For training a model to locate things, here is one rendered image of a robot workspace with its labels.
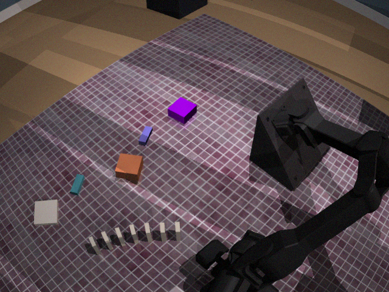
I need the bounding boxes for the blue rectangular block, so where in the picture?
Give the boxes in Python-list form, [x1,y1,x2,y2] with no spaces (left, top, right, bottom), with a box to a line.
[139,127,153,145]

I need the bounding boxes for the orange block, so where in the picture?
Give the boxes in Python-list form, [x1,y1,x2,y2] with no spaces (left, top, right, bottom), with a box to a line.
[115,154,143,180]

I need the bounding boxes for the purple block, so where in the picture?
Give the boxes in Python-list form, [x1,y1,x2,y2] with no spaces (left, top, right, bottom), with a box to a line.
[168,97,197,124]

